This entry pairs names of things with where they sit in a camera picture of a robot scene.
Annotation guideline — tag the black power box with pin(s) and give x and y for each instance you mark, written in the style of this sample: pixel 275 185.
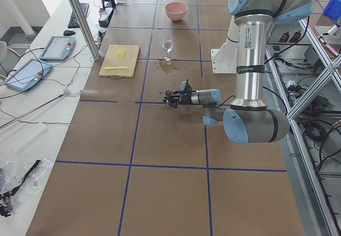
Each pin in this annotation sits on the black power box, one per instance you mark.
pixel 105 17

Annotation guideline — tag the blue teach pendant far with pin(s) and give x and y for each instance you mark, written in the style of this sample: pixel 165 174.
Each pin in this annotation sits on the blue teach pendant far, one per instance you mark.
pixel 58 48

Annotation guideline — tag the clear plastic bag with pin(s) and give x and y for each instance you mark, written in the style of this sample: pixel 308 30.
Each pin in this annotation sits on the clear plastic bag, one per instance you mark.
pixel 29 176

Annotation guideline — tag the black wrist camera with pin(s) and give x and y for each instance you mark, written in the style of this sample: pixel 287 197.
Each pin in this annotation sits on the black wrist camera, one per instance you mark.
pixel 185 87

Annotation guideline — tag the blue teach pendant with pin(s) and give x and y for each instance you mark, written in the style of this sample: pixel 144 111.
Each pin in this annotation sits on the blue teach pendant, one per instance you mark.
pixel 58 48
pixel 28 75

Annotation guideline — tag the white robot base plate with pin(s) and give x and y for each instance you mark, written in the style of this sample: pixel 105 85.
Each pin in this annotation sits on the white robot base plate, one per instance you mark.
pixel 224 61

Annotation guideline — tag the clear wine glass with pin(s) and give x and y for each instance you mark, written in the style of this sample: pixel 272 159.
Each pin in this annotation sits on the clear wine glass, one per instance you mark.
pixel 167 44

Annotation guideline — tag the pink bowl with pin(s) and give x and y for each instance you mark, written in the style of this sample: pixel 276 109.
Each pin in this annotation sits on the pink bowl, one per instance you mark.
pixel 172 5

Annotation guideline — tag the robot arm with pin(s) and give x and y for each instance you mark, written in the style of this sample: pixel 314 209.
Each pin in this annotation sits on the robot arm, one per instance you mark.
pixel 247 120

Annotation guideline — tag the bamboo cutting board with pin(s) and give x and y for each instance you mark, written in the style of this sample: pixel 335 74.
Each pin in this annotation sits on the bamboo cutting board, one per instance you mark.
pixel 129 60

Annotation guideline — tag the black computer mouse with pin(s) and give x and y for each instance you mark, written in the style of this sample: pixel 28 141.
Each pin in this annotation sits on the black computer mouse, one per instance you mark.
pixel 68 33

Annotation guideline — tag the yellow plastic knife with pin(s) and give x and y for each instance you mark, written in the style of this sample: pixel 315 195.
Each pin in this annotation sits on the yellow plastic knife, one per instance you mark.
pixel 116 68

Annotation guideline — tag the aluminium frame post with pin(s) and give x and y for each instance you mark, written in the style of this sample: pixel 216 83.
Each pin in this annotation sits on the aluminium frame post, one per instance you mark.
pixel 75 5

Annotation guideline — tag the blue teach pendant near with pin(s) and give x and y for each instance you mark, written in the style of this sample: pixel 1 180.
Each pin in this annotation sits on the blue teach pendant near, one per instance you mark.
pixel 28 75

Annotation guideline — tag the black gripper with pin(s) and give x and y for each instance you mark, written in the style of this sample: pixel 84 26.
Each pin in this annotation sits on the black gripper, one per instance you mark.
pixel 186 98

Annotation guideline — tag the blue storage bin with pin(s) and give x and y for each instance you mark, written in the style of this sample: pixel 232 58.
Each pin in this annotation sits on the blue storage bin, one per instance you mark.
pixel 332 9

